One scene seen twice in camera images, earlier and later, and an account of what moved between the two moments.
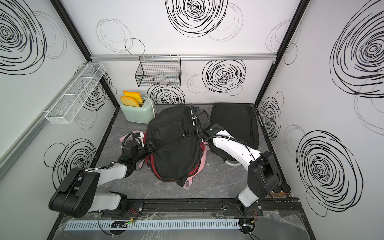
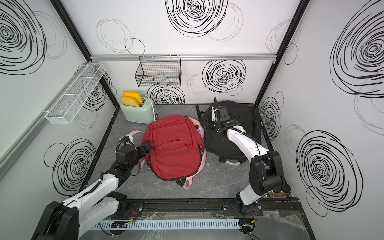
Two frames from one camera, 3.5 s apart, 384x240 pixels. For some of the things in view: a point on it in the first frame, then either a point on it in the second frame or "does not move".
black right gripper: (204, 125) to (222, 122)
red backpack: (180, 150) does not move
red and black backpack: (179, 151) to (219, 142)
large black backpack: (240, 120) does not move
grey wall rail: (183, 57) does not move
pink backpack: (188, 183) does not move
